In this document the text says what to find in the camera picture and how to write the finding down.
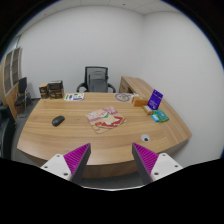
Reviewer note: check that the dark cardboard box stack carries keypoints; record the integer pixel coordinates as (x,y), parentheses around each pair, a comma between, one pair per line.
(56,89)

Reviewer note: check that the white sheet with stickers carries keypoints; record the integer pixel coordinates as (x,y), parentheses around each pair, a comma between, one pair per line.
(74,96)

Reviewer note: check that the black chair at left edge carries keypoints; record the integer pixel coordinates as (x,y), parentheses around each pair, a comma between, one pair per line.
(7,130)

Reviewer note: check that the black visitor chair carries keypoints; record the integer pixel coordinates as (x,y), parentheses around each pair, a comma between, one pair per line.
(23,97)

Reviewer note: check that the green box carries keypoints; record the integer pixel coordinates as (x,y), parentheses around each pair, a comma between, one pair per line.
(161,116)

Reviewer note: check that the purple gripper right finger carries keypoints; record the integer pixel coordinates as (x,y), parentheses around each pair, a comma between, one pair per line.
(153,166)

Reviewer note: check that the small orange box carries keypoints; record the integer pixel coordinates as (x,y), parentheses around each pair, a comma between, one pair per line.
(138,101)

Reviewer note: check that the wooden side cabinet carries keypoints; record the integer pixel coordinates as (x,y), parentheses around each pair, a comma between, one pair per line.
(136,86)

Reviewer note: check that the desk cable grommet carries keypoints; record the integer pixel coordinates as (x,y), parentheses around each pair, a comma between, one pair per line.
(145,138)

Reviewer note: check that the wooden bookshelf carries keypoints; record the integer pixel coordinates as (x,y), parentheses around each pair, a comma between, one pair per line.
(10,74)

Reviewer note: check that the black computer mouse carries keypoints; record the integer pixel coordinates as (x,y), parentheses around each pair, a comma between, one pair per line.
(58,120)

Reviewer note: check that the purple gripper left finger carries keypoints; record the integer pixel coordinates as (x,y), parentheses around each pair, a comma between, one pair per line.
(71,165)

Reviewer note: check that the blue small box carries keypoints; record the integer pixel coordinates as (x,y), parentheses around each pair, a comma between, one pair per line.
(155,118)

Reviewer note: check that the purple standing card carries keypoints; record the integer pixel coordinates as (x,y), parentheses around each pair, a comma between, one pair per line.
(155,100)

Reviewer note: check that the grey mesh office chair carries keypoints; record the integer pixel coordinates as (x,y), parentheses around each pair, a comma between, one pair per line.
(96,80)

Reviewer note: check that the yellow small box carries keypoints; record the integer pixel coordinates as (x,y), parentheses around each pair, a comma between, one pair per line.
(147,110)

